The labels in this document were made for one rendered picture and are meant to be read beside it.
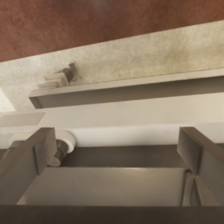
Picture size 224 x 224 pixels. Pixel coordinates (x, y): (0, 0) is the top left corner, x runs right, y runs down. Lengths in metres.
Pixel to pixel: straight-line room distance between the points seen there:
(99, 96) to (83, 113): 0.50
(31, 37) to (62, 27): 0.22
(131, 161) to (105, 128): 0.06
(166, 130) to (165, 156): 0.04
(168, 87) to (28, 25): 0.89
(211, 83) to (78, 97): 0.58
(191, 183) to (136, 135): 0.10
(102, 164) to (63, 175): 0.07
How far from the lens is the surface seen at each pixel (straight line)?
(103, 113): 0.27
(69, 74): 1.10
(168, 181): 0.27
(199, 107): 0.26
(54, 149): 0.17
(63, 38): 1.13
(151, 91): 0.74
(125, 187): 0.29
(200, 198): 0.24
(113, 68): 1.11
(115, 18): 1.02
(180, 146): 0.17
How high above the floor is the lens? 1.01
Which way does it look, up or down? 50 degrees down
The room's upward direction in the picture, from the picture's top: 168 degrees counter-clockwise
